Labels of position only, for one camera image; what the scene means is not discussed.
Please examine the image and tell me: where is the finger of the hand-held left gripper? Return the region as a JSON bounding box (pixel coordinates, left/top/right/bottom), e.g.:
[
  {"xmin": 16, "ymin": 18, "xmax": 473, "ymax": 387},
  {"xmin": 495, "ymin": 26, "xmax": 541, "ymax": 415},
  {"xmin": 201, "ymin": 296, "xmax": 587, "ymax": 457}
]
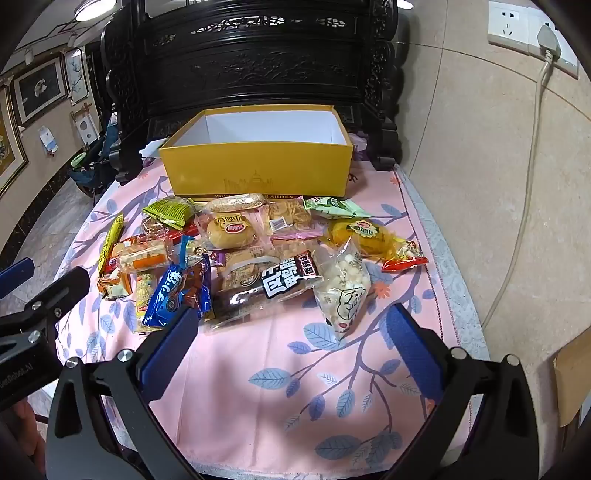
[
  {"xmin": 0, "ymin": 258, "xmax": 37, "ymax": 298},
  {"xmin": 0, "ymin": 265, "xmax": 92, "ymax": 352}
]

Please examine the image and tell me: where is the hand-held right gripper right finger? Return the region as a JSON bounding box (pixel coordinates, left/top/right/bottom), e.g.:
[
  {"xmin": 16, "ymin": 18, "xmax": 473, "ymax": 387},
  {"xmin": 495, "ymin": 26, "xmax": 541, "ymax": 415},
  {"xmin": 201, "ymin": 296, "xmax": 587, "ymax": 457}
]
[{"xmin": 385, "ymin": 302, "xmax": 548, "ymax": 480}]

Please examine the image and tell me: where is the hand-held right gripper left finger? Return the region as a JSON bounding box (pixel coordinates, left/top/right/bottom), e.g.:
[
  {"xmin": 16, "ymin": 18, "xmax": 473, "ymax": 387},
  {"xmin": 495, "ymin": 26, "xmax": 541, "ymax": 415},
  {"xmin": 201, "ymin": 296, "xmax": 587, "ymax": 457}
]
[{"xmin": 46, "ymin": 305, "xmax": 204, "ymax": 480}]

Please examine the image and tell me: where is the brown bread packet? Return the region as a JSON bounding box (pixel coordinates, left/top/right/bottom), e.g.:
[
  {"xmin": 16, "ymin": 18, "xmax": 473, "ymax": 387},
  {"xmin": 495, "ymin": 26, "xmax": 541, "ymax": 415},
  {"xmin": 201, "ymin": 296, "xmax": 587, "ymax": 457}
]
[{"xmin": 217, "ymin": 244, "xmax": 287, "ymax": 291}]

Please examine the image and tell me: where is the yellow bread packet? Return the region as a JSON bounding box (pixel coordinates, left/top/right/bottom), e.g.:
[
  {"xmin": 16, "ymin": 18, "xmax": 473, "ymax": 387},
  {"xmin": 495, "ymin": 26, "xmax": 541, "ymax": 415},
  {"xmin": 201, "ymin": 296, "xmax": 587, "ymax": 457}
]
[{"xmin": 323, "ymin": 219, "xmax": 402, "ymax": 261}]

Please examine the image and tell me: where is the pink round cracker bag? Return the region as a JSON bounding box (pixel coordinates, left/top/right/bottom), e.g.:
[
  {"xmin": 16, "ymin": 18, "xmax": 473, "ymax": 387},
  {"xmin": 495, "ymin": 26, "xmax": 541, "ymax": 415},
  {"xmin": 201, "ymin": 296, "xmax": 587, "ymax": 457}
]
[{"xmin": 259, "ymin": 196, "xmax": 324, "ymax": 243}]

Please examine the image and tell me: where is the yellow cardboard box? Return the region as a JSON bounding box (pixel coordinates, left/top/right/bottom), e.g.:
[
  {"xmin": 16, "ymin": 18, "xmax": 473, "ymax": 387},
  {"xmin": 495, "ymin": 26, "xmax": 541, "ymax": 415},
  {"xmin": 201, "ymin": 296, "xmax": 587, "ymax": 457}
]
[{"xmin": 158, "ymin": 105, "xmax": 355, "ymax": 200}]

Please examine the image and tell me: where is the blue biscuit packet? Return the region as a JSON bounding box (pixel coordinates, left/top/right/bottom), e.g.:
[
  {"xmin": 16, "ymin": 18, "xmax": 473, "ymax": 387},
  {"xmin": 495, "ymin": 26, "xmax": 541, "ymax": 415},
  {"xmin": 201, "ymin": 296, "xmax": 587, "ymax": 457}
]
[{"xmin": 142, "ymin": 235, "xmax": 197, "ymax": 328}]

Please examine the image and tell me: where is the yellow wafer packet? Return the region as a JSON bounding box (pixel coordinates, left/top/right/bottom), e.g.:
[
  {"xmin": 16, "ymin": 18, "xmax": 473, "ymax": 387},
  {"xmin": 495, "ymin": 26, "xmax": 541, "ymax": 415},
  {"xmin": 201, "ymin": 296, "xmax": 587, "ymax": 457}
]
[{"xmin": 134, "ymin": 270, "xmax": 160, "ymax": 333}]

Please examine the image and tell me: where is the orange white snack packet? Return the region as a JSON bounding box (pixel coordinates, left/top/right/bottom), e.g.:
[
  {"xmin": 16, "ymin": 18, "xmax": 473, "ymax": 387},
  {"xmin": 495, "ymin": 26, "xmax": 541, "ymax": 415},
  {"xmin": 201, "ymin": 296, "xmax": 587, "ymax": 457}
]
[{"xmin": 97, "ymin": 268, "xmax": 134, "ymax": 301}]

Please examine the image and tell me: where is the brown chocolate packet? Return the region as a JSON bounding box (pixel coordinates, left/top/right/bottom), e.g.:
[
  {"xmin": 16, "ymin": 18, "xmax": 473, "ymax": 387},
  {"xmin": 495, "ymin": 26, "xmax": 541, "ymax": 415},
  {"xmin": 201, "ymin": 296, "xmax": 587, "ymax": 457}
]
[{"xmin": 182, "ymin": 256, "xmax": 213, "ymax": 319}]

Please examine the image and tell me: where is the yellow stick packet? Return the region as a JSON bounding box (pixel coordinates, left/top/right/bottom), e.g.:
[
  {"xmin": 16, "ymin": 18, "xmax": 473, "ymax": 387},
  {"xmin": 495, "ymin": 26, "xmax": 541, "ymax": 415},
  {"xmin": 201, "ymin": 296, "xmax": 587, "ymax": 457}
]
[{"xmin": 99, "ymin": 213, "xmax": 125, "ymax": 278}]

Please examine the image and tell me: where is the red yellow snack packet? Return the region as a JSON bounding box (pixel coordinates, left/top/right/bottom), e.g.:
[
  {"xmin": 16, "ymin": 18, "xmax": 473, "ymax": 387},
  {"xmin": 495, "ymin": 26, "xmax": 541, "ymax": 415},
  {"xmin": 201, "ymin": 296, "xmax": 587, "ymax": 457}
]
[{"xmin": 381, "ymin": 237, "xmax": 430, "ymax": 273}]

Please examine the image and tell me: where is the white candy bag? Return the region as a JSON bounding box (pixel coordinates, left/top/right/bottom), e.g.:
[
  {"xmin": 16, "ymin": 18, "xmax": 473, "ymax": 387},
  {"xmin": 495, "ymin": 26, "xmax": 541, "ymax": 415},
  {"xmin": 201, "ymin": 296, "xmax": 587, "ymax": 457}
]
[{"xmin": 314, "ymin": 240, "xmax": 372, "ymax": 340}]

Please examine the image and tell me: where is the orange cake packet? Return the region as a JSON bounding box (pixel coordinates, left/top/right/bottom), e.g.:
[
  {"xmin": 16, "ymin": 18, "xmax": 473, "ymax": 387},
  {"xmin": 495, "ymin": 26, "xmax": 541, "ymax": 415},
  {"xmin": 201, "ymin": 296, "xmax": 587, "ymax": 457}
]
[{"xmin": 113, "ymin": 237, "xmax": 174, "ymax": 273}]

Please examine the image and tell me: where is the pink floral tablecloth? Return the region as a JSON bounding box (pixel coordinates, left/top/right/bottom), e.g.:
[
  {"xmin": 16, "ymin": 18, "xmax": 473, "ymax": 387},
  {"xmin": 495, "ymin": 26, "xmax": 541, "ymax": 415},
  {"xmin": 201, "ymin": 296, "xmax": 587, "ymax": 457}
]
[{"xmin": 54, "ymin": 159, "xmax": 490, "ymax": 480}]

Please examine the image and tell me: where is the red long packet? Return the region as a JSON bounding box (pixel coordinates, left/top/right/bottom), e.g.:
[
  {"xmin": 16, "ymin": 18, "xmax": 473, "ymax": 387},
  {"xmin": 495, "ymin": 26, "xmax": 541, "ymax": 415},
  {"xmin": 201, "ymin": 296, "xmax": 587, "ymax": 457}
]
[{"xmin": 157, "ymin": 224, "xmax": 199, "ymax": 245}]

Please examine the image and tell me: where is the black label bread packet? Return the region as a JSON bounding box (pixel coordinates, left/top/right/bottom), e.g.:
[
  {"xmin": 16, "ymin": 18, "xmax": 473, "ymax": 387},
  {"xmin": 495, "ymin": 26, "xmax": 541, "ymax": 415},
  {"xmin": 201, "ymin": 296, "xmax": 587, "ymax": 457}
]
[{"xmin": 205, "ymin": 249, "xmax": 324, "ymax": 330}]

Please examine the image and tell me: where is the small bread packet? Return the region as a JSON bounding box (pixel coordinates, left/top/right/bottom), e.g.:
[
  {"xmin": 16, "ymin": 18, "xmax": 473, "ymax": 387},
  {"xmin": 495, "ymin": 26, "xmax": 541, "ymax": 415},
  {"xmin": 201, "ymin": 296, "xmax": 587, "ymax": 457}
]
[{"xmin": 196, "ymin": 212, "xmax": 273, "ymax": 252}]

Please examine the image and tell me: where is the gold framed picture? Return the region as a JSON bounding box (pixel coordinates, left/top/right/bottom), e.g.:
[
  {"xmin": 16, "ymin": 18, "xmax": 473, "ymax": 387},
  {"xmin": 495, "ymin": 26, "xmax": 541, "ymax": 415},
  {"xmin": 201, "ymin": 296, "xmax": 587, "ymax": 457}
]
[{"xmin": 0, "ymin": 85, "xmax": 29, "ymax": 197}]

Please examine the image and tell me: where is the green snack packet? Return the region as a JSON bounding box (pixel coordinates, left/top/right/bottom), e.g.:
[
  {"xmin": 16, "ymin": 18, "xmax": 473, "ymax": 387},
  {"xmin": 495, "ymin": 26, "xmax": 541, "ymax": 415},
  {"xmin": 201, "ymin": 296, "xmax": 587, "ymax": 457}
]
[{"xmin": 141, "ymin": 196, "xmax": 198, "ymax": 230}]

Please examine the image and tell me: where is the light green jelly packet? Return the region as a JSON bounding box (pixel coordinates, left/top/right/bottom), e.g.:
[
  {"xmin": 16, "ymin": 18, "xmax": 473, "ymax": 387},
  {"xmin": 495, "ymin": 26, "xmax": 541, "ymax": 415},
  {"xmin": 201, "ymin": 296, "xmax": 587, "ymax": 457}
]
[{"xmin": 302, "ymin": 196, "xmax": 372, "ymax": 220}]

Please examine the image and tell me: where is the clear sesame bar packet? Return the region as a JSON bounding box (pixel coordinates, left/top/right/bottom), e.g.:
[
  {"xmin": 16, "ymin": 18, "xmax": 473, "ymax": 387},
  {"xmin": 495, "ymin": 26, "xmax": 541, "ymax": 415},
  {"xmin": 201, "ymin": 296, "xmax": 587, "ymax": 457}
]
[{"xmin": 203, "ymin": 193, "xmax": 269, "ymax": 215}]

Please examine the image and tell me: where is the brown cardboard piece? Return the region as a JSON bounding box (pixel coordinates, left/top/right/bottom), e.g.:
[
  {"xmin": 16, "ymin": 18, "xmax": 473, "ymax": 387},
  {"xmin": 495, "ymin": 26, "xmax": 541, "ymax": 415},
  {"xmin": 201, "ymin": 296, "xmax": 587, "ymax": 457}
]
[{"xmin": 553, "ymin": 339, "xmax": 591, "ymax": 428}]

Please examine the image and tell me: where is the framed black picture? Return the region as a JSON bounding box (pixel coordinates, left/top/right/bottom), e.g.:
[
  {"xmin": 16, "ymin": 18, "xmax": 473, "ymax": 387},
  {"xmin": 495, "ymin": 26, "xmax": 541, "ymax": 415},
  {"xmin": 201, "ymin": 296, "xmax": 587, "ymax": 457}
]
[{"xmin": 9, "ymin": 54, "xmax": 70, "ymax": 125}]

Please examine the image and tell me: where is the framed flower picture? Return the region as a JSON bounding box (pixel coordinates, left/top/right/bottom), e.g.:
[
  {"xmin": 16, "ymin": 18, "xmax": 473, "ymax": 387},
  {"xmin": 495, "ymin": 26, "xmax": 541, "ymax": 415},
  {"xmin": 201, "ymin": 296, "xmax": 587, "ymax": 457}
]
[{"xmin": 62, "ymin": 46, "xmax": 90, "ymax": 106}]

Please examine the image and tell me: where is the round ceiling lamp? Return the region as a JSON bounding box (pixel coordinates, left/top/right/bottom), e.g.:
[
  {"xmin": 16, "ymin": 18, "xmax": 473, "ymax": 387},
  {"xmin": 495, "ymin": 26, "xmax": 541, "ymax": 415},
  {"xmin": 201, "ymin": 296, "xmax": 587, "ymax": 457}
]
[{"xmin": 74, "ymin": 0, "xmax": 112, "ymax": 21}]

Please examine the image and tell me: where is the dark carved wooden furniture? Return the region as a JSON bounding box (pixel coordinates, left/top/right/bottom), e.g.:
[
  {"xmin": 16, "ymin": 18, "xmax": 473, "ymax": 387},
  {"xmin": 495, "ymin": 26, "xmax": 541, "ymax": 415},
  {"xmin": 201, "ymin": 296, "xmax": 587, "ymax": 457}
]
[{"xmin": 100, "ymin": 0, "xmax": 402, "ymax": 185}]

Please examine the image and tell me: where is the white plug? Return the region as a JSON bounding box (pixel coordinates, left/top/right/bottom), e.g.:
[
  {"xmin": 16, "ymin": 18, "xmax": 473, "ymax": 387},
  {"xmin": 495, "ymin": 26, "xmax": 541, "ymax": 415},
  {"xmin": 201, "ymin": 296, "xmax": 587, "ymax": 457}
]
[{"xmin": 537, "ymin": 24, "xmax": 561, "ymax": 60}]

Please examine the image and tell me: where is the blue white wall note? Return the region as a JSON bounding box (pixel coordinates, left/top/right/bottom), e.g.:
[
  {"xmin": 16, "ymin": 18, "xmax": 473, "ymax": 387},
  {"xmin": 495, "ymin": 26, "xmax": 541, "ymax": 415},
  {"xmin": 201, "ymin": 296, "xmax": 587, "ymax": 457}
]
[{"xmin": 39, "ymin": 126, "xmax": 60, "ymax": 155}]

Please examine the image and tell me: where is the white wall hanging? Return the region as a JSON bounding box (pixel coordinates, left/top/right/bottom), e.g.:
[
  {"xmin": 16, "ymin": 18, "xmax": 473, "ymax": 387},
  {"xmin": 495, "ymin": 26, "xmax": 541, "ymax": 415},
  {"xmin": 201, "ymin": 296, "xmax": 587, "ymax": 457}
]
[{"xmin": 71, "ymin": 105, "xmax": 100, "ymax": 148}]

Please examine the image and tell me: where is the white power cable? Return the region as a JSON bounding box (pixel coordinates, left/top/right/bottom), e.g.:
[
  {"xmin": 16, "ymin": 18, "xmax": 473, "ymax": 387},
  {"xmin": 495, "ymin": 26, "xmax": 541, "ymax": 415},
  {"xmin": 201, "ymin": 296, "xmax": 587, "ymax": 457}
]
[{"xmin": 480, "ymin": 55, "xmax": 554, "ymax": 344}]

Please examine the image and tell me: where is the white wall socket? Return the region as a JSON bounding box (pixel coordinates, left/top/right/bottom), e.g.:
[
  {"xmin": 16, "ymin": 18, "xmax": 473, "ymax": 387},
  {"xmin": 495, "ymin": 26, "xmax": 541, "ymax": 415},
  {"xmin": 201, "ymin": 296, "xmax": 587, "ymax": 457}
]
[{"xmin": 487, "ymin": 1, "xmax": 580, "ymax": 78}]

